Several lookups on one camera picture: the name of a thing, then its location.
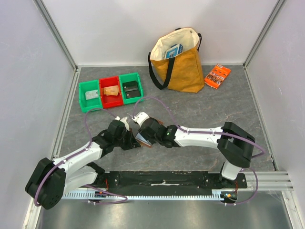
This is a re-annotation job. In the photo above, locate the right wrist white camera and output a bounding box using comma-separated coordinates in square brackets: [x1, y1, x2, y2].
[132, 112, 150, 126]

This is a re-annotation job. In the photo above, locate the red plastic bin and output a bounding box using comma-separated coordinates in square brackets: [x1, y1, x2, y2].
[99, 76, 123, 108]

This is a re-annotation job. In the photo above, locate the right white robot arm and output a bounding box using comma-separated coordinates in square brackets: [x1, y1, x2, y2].
[133, 116, 255, 188]

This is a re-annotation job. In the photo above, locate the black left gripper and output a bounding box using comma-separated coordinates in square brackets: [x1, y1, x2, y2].
[113, 128, 140, 151]

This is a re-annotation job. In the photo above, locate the aluminium frame post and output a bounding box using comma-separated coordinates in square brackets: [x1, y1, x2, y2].
[33, 0, 78, 71]
[243, 0, 286, 69]

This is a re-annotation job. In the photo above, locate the green plastic bin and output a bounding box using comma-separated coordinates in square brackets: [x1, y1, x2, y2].
[79, 80, 102, 113]
[119, 73, 143, 105]

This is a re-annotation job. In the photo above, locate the right aluminium frame post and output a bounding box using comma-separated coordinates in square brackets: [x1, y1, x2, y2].
[243, 0, 286, 69]

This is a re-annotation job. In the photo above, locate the left green plastic bin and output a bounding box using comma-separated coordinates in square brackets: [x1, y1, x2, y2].
[79, 80, 102, 113]

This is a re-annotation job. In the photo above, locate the brown leather card holder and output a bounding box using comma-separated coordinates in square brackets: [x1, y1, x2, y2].
[136, 121, 163, 147]

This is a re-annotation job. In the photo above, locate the front aluminium rail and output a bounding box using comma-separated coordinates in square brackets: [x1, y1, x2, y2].
[33, 170, 295, 191]

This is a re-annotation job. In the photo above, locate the mustard tote bag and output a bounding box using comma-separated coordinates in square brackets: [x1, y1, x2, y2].
[148, 27, 204, 93]

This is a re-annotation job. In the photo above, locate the right green plastic bin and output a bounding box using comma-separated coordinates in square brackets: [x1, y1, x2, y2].
[119, 73, 143, 105]

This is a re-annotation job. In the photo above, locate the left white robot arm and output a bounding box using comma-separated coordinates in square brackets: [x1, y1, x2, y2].
[25, 117, 139, 209]

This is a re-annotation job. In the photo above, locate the blue box in bag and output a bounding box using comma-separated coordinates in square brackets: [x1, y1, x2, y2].
[164, 43, 183, 59]

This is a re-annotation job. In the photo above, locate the black card stack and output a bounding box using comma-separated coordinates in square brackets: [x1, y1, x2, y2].
[122, 81, 141, 99]

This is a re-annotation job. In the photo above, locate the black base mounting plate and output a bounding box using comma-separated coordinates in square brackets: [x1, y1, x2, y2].
[90, 171, 247, 197]

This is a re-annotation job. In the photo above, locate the grey slotted cable duct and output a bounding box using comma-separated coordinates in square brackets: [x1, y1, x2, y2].
[62, 188, 224, 201]

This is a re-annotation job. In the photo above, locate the orange snack packet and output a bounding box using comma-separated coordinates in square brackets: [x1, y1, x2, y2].
[204, 64, 231, 89]

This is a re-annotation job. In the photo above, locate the left aluminium frame post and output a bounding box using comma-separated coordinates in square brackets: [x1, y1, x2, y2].
[33, 0, 78, 71]

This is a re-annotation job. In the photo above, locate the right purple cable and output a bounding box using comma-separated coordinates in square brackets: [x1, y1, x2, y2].
[132, 96, 266, 206]

